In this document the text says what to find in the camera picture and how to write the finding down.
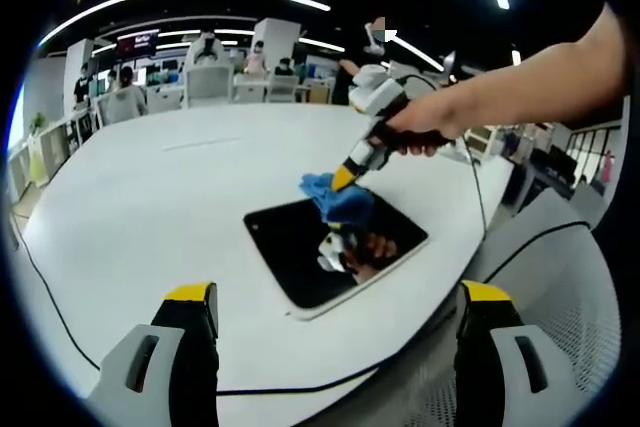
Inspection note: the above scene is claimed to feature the black cable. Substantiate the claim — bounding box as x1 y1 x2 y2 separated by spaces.
8 211 386 395
398 73 490 241
481 220 594 285

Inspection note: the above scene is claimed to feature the person's right hand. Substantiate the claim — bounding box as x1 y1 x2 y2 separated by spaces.
384 90 474 146

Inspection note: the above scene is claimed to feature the black mirror with white frame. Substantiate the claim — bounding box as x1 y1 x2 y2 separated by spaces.
243 190 431 323

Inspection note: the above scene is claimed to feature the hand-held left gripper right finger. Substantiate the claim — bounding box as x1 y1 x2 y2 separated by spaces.
453 279 592 427

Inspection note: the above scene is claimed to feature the red wall screen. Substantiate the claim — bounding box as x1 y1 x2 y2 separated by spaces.
116 30 161 56

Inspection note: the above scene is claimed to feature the blue cleaning cloth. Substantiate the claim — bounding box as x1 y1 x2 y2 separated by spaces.
298 171 376 226

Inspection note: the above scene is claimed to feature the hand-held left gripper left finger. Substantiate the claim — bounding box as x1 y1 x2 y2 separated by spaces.
85 280 221 427

